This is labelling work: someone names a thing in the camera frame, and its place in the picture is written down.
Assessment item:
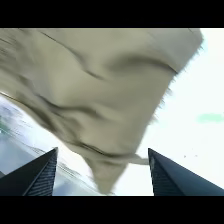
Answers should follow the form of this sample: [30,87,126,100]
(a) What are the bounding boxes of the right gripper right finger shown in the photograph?
[147,147,224,197]

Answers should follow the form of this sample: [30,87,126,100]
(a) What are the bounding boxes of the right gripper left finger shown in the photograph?
[0,146,60,197]

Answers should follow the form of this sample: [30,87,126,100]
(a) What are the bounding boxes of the brown pants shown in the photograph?
[0,28,205,196]

